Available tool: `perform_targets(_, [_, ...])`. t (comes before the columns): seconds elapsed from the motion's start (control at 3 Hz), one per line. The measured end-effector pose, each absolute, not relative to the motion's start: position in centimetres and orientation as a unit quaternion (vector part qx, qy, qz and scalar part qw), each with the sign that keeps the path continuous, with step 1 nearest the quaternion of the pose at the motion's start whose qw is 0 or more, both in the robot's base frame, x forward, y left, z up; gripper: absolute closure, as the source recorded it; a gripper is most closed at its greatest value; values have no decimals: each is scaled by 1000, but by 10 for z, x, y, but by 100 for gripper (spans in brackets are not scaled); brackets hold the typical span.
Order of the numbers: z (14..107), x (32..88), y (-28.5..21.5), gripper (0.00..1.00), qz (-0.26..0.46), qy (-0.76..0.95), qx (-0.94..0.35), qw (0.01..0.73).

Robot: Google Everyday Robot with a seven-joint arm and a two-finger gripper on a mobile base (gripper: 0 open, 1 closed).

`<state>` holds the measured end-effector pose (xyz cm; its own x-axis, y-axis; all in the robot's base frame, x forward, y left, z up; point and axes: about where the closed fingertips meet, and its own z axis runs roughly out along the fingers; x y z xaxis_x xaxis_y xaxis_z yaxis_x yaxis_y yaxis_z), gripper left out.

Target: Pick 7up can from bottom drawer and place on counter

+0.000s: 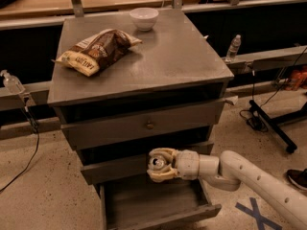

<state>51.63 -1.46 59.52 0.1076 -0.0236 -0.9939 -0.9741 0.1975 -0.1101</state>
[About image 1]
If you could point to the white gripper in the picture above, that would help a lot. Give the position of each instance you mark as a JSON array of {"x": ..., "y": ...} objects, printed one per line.
[{"x": 187, "y": 164}]

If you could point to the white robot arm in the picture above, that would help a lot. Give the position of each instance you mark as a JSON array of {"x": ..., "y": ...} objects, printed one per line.
[{"x": 227, "y": 172}]

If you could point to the grey open bottom drawer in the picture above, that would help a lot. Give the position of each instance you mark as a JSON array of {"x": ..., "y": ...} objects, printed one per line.
[{"x": 137, "y": 203}]

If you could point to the grey middle drawer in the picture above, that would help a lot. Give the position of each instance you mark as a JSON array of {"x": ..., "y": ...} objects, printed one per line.
[{"x": 139, "y": 164}]

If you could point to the grey wooden drawer cabinet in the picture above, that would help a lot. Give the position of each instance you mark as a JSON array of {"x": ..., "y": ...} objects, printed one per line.
[{"x": 173, "y": 65}]

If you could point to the grey top drawer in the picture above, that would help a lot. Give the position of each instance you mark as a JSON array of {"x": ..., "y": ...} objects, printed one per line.
[{"x": 101, "y": 132}]

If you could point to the black stand base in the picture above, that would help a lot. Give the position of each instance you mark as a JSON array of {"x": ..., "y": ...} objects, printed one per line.
[{"x": 276, "y": 122}]

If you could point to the brown chips bag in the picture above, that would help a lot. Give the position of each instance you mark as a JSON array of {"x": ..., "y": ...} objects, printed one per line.
[{"x": 98, "y": 52}]

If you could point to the black shoe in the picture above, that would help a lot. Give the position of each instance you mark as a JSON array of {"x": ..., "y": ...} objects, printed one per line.
[{"x": 298, "y": 178}]

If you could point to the clear plastic water bottle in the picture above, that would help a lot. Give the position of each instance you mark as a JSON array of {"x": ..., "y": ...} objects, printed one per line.
[{"x": 233, "y": 48}]

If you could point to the white ceramic bowl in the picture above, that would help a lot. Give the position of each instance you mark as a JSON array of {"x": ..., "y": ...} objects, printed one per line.
[{"x": 144, "y": 18}]

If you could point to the orange object on floor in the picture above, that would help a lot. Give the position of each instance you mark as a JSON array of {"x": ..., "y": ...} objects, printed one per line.
[{"x": 298, "y": 78}]

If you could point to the clear sanitizer pump bottle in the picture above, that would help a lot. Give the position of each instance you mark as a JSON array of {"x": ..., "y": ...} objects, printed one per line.
[{"x": 12, "y": 83}]

